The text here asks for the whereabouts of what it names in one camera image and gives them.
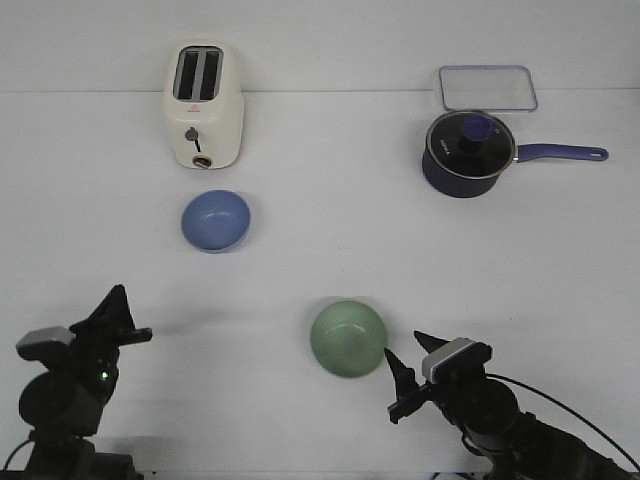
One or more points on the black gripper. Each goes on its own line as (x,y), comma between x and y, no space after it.
(410,396)
(95,349)

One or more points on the green bowl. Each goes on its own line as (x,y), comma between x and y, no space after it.
(348,338)

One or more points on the blue bowl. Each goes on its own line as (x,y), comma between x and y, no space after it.
(216,221)

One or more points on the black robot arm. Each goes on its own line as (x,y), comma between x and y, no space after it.
(64,405)
(486,412)

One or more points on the dark blue saucepan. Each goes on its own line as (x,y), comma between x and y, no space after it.
(461,187)

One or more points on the glass pot lid blue knob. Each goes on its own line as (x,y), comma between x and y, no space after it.
(471,144)

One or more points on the white two-slot toaster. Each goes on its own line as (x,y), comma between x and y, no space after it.
(203,105)

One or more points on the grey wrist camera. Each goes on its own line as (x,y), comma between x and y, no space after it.
(458,354)
(44,344)

